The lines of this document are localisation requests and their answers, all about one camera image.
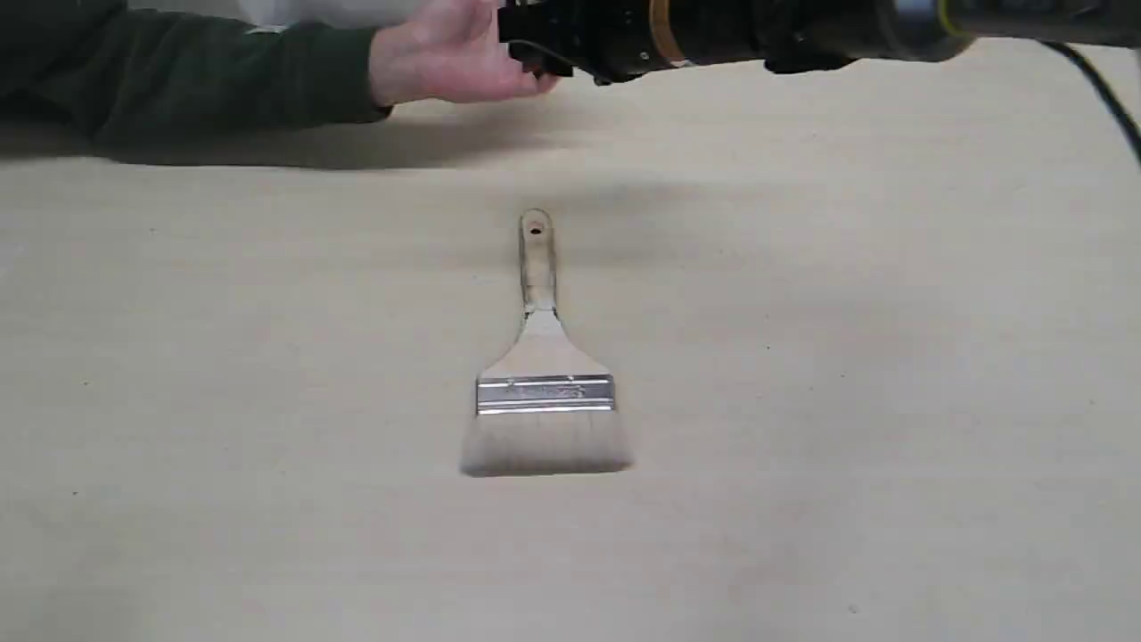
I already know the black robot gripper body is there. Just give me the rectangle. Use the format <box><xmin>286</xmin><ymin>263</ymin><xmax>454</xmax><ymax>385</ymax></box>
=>
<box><xmin>497</xmin><ymin>1</ymin><xmax>665</xmax><ymax>86</ymax></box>

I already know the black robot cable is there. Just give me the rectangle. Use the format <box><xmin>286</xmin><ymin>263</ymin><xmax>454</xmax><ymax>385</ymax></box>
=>
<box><xmin>1043</xmin><ymin>40</ymin><xmax>1141</xmax><ymax>166</ymax></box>

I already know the dark green sleeved forearm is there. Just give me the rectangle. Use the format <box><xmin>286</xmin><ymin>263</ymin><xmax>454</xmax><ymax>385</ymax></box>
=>
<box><xmin>3</xmin><ymin>1</ymin><xmax>393</xmax><ymax>147</ymax></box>

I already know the person's open hand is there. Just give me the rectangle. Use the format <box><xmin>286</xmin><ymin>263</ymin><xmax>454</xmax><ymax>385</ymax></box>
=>
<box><xmin>369</xmin><ymin>1</ymin><xmax>560</xmax><ymax>107</ymax></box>

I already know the wide paint brush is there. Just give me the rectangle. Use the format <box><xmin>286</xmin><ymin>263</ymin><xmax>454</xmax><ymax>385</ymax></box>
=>
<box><xmin>459</xmin><ymin>209</ymin><xmax>633</xmax><ymax>478</ymax></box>

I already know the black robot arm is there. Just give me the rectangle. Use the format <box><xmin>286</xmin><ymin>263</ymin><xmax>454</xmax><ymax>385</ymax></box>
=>
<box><xmin>497</xmin><ymin>1</ymin><xmax>1140</xmax><ymax>86</ymax></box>

